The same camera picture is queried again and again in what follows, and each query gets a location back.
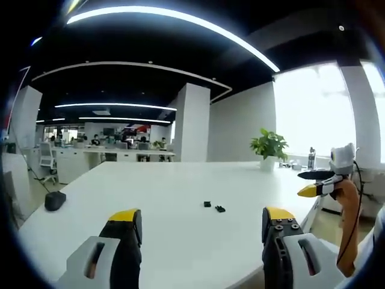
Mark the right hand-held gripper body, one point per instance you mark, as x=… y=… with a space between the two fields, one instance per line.
x=343 y=159

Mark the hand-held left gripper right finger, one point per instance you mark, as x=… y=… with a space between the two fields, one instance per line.
x=296 y=265

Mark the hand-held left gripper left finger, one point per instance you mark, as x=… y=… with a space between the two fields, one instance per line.
x=99 y=265

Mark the black plastic buckle prong part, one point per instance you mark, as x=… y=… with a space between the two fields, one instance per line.
x=220 y=208

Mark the black plastic buckle socket part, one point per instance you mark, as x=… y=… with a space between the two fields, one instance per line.
x=207 y=204

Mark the dark bottle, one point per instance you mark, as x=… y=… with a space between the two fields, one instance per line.
x=312 y=158

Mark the green potted plant white pot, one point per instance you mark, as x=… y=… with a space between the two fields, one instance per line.
x=269 y=147

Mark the person's light shirt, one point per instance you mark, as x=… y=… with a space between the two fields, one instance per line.
x=371 y=256

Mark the black computer mouse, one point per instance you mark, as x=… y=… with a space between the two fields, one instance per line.
x=54 y=201

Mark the long white office desk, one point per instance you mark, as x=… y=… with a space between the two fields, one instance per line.
x=120 y=154

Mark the white office chair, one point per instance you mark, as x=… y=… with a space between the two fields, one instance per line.
x=47 y=158

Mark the straight ceiling light strip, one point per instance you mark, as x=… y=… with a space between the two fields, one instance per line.
x=117 y=105

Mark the long curved ceiling light strip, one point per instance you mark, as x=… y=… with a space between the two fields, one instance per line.
x=186 y=18

